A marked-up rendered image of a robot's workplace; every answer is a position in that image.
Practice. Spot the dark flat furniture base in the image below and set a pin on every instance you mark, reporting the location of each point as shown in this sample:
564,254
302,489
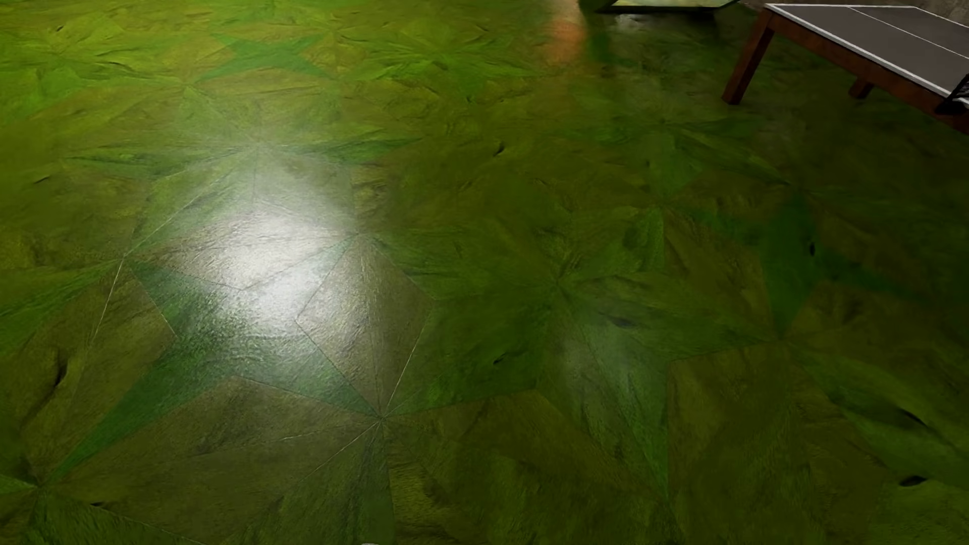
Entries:
655,4

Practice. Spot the grey table tennis table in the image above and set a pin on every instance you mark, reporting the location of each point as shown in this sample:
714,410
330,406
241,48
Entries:
878,47

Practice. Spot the black table tennis net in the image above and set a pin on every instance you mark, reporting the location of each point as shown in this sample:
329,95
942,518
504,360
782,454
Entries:
957,97

